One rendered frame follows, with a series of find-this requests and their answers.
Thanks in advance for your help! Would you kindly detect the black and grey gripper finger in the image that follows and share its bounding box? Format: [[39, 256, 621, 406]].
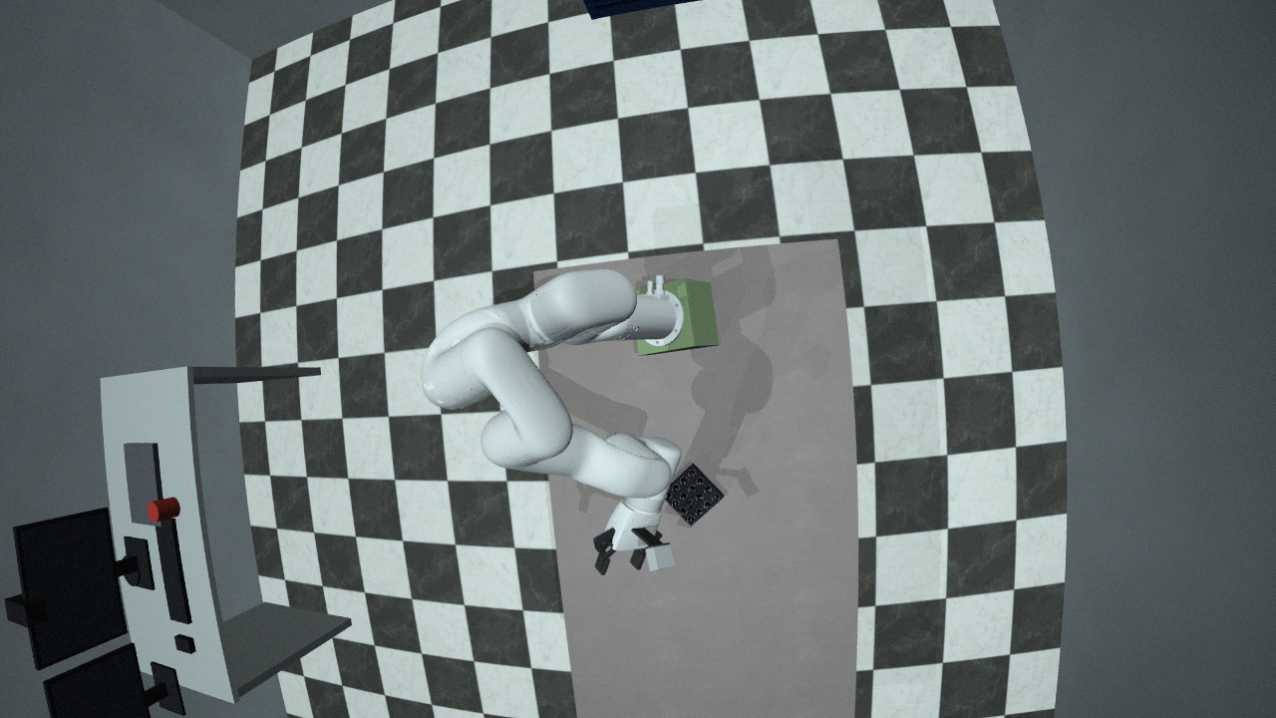
[[593, 528, 616, 575], [630, 531, 662, 570]]

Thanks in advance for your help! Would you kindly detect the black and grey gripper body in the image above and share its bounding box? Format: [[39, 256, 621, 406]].
[[605, 497, 662, 550]]

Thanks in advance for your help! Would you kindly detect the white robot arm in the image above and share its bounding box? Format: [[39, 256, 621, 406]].
[[421, 269, 684, 513]]

